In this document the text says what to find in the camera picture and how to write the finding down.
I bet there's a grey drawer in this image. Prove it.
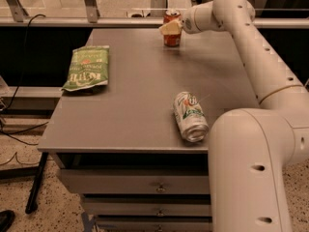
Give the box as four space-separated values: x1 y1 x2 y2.
57 169 210 194
96 217 212 232
81 194 211 217

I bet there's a red coke can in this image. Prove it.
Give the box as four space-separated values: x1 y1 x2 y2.
163 10 182 47

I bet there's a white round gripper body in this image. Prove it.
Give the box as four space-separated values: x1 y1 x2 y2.
182 6 205 34

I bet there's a black metal leg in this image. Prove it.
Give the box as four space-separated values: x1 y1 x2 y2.
25 153 48 215

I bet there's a bottom grey drawer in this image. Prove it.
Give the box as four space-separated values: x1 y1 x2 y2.
96 217 212 232

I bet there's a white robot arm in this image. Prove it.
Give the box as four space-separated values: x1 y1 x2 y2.
160 0 309 232

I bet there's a black cable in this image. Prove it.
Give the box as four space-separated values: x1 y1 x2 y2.
0 14 50 147

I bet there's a white green 7up can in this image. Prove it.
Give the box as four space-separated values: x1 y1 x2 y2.
173 92 209 143

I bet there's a grey drawer cabinet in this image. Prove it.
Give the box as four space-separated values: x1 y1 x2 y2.
37 28 260 232

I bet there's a green chip bag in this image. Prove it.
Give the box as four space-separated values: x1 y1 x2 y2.
62 45 109 92

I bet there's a metal railing frame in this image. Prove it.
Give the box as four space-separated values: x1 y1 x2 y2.
0 0 309 29

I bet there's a black shoe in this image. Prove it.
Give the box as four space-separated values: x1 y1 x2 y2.
0 210 15 232

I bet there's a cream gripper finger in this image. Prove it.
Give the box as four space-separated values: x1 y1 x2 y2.
159 19 183 36

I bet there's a top grey drawer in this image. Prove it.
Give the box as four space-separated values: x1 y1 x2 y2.
57 169 210 194

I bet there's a middle grey drawer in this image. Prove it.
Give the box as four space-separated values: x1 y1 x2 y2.
81 194 211 217

